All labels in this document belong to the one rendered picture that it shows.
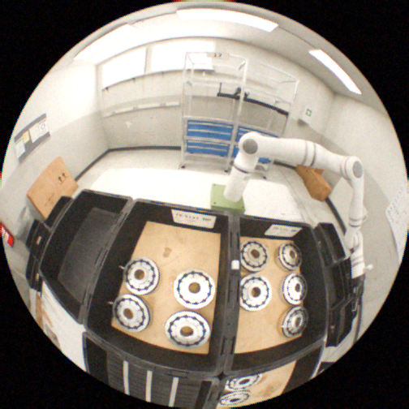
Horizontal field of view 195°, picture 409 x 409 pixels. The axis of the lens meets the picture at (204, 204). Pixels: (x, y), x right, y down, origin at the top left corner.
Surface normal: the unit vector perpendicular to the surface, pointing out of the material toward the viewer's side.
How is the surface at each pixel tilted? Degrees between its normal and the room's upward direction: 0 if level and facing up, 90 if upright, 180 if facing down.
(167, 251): 0
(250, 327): 0
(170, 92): 90
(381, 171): 90
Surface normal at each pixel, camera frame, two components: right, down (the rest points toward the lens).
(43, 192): 0.99, -0.04
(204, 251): 0.08, -0.67
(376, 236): -0.99, -0.10
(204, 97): -0.06, 0.74
